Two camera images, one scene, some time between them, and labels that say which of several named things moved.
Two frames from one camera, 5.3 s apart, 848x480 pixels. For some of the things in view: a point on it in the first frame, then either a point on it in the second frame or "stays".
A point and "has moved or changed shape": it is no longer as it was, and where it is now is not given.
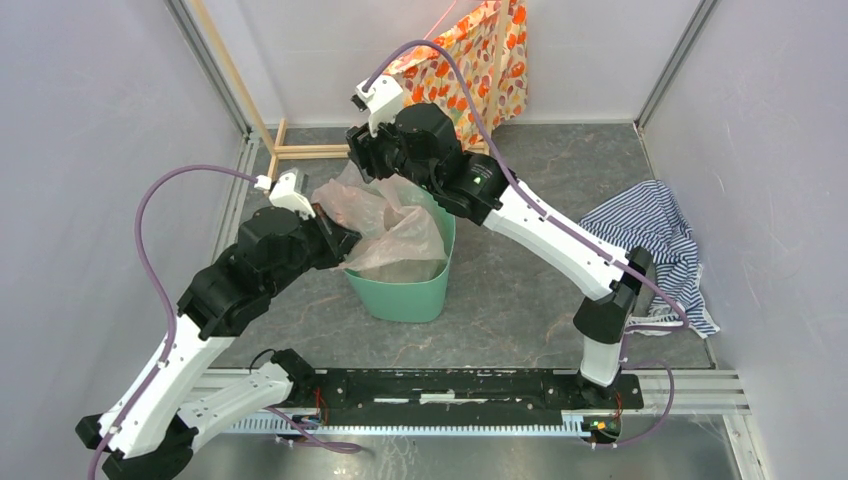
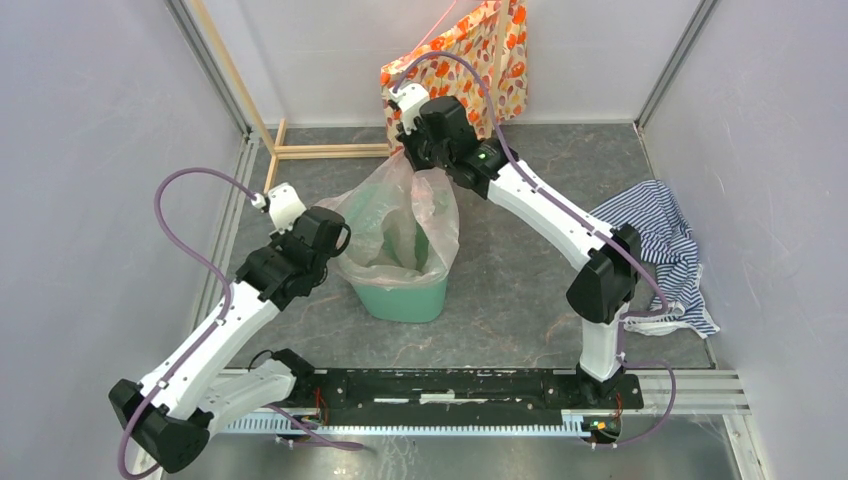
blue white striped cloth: [650, 217] stays
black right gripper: [365, 150] -> [409, 142]
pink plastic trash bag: [399, 238] has moved or changed shape
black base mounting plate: [461, 393] stays
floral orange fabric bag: [429, 76] stays
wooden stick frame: [280, 151] stays
